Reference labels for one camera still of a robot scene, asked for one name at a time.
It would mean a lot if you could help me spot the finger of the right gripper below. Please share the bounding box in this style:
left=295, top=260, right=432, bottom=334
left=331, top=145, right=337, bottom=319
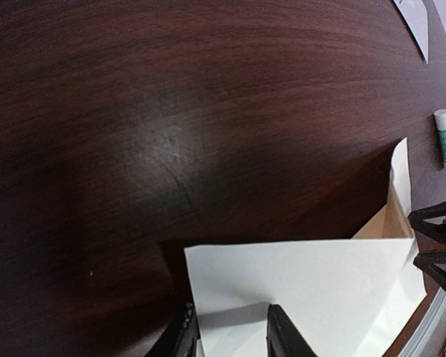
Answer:
left=408, top=201, right=446, bottom=245
left=413, top=251, right=446, bottom=292

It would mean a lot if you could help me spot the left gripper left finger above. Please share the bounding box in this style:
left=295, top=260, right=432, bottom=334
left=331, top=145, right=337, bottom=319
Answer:
left=145, top=303, right=198, bottom=357

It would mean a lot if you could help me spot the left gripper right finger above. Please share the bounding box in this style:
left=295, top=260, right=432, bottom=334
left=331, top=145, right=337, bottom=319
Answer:
left=266, top=304, right=316, bottom=357

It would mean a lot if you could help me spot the white letter sheet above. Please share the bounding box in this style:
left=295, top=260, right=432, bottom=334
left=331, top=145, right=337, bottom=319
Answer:
left=184, top=141, right=426, bottom=356

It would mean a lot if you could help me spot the grey envelope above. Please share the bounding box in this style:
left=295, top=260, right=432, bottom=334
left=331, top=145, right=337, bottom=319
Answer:
left=393, top=0, right=429, bottom=63

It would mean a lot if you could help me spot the front aluminium rail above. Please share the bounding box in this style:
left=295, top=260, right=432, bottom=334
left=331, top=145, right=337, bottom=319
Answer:
left=384, top=288, right=446, bottom=356

